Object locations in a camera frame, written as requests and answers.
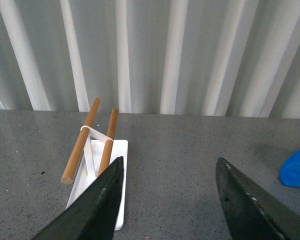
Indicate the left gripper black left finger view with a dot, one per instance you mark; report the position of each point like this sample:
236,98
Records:
94,214

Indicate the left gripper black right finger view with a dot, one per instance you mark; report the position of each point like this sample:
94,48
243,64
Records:
251,212

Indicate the blue microfiber cloth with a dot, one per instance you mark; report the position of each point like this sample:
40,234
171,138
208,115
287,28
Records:
289,173

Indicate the wooden rack rod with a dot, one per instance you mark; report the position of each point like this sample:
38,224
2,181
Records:
71,167
108,146

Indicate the white towel rack stand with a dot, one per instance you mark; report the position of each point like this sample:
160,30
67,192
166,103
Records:
89,168

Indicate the white pleated curtain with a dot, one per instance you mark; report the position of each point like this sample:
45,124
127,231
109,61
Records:
237,58

